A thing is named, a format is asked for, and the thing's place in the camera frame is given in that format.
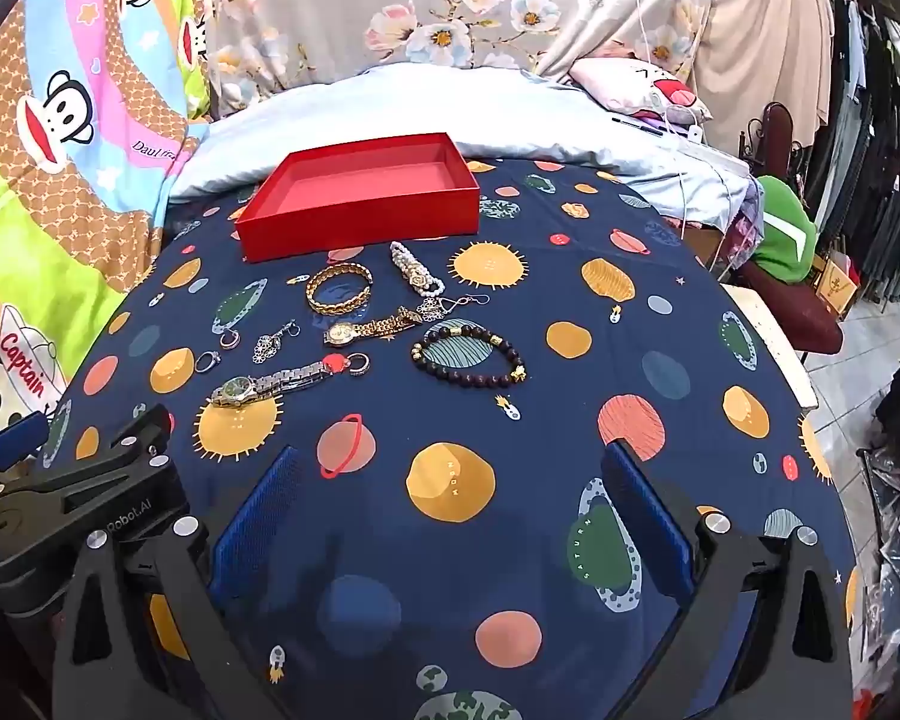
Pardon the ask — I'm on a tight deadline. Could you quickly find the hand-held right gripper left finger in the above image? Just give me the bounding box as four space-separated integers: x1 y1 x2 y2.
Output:
51 444 307 720

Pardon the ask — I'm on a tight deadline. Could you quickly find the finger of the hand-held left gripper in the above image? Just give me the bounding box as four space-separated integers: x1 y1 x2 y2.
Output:
0 411 52 467
107 403 176 473

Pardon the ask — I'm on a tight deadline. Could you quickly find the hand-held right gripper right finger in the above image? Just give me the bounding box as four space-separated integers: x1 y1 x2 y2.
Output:
602 441 854 720

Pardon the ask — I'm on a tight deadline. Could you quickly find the silver wristwatch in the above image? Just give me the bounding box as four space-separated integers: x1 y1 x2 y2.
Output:
210 360 338 407

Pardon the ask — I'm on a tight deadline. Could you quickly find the silver filigree earring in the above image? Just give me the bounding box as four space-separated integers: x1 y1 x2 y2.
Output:
418 294 490 325
253 321 301 362

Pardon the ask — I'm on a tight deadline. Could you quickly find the dark bead bracelet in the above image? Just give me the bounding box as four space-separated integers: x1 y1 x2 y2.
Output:
409 321 527 385

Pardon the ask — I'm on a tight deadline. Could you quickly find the gold wristwatch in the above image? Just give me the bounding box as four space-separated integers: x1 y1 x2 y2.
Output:
324 305 425 348

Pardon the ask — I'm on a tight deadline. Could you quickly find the gold chain bangle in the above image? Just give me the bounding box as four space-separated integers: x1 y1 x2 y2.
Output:
305 262 374 316

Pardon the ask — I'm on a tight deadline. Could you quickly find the white pearl bracelet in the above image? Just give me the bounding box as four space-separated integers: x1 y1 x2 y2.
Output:
388 241 446 297

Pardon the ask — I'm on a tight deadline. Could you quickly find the red cardboard box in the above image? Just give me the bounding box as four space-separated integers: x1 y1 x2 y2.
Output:
232 133 482 263

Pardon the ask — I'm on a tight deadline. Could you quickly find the navy planet print bedsheet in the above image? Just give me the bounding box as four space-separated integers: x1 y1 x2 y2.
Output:
41 157 860 720

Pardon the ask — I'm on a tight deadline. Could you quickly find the white bed board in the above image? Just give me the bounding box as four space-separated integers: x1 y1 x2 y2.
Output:
720 281 818 410

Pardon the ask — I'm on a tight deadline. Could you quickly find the pile of plastic bags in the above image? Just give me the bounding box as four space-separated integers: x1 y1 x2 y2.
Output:
859 442 900 691

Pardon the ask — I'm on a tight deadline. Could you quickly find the colourful monkey print sheet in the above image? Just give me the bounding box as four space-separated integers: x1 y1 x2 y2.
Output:
0 0 215 443

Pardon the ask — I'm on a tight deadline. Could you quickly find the tan cardboard box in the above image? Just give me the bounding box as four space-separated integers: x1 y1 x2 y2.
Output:
814 251 856 316

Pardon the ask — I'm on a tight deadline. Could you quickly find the green garment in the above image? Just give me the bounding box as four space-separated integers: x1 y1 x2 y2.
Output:
742 174 822 286

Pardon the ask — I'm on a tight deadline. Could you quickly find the purple phone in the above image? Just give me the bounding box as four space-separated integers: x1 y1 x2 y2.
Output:
611 114 672 137

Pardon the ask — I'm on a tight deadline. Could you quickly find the dark red chair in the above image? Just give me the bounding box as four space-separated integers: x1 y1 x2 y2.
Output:
742 101 845 357

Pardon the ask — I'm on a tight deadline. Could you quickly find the row of hanging clothes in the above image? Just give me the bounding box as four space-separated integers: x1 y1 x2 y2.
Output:
810 0 900 308

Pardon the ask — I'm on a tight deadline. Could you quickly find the pink cartoon pillow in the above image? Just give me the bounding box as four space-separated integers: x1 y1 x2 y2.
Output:
568 56 713 125

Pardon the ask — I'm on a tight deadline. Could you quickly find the grey floral cloth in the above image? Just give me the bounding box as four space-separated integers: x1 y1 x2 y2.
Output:
202 0 721 117

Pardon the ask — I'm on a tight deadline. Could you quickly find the beige curtain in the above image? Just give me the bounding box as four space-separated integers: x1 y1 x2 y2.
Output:
690 0 845 136

